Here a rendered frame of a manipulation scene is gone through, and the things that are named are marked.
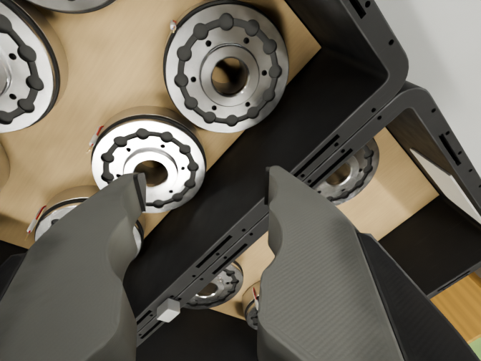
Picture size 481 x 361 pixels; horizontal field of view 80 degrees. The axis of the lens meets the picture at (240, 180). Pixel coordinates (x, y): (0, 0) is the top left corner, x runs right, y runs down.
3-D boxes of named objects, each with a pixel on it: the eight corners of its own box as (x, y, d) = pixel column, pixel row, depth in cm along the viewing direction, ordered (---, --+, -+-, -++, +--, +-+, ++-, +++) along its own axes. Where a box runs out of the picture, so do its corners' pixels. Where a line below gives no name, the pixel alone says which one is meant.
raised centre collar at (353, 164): (343, 142, 29) (346, 145, 29) (364, 169, 32) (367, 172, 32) (305, 174, 31) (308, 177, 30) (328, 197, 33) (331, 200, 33)
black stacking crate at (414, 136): (335, 44, 29) (412, 75, 20) (441, 185, 44) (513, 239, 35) (118, 274, 41) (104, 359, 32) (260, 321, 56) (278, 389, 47)
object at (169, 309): (167, 297, 27) (167, 309, 26) (180, 301, 28) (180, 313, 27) (156, 307, 27) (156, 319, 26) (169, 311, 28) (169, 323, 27)
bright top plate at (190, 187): (134, 93, 23) (134, 95, 23) (225, 160, 28) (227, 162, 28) (70, 177, 26) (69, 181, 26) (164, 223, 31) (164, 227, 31)
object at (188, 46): (222, -34, 20) (223, -35, 19) (310, 66, 25) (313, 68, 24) (139, 82, 23) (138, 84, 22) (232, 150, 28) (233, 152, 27)
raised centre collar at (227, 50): (226, 27, 21) (227, 29, 21) (270, 71, 24) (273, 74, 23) (185, 79, 23) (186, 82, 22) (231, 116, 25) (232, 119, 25)
